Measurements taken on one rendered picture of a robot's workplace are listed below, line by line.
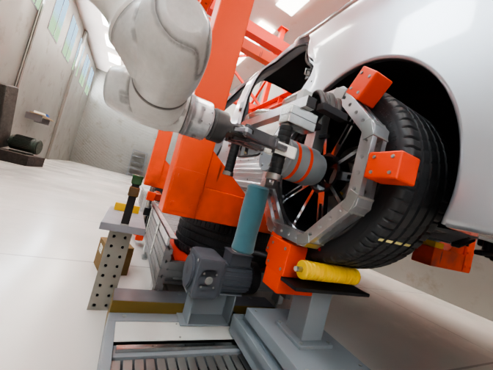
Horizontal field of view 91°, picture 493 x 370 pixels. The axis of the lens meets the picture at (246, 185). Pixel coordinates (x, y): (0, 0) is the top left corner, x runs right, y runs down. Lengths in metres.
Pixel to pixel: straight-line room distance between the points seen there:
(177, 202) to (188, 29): 0.90
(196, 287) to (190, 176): 0.48
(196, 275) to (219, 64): 0.96
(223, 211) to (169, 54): 0.97
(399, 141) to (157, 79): 0.63
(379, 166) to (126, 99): 0.58
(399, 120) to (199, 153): 0.81
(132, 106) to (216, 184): 0.79
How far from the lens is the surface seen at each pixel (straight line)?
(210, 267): 1.07
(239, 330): 1.18
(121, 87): 0.52
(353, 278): 0.96
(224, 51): 1.35
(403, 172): 0.68
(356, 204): 0.70
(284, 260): 0.87
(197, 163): 1.19
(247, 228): 0.92
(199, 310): 1.33
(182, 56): 0.37
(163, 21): 0.36
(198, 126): 0.54
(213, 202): 1.22
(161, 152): 3.10
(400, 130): 0.81
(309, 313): 1.03
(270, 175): 0.63
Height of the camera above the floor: 0.69
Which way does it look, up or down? 3 degrees up
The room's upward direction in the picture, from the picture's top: 15 degrees clockwise
